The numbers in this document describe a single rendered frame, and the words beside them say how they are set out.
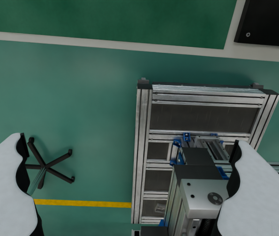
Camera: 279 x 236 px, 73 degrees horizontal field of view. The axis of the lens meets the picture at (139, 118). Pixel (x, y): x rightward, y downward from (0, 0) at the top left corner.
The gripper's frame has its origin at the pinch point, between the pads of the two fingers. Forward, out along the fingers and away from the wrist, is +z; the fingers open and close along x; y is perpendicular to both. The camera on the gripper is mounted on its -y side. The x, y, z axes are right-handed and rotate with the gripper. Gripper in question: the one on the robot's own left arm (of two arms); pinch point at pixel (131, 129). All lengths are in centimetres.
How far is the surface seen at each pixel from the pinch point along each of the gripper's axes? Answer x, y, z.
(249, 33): 27.1, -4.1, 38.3
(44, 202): -83, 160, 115
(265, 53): 34, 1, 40
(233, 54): 25.9, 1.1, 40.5
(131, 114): 0, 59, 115
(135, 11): -0.1, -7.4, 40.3
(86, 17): -11.7, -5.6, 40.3
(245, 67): 74, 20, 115
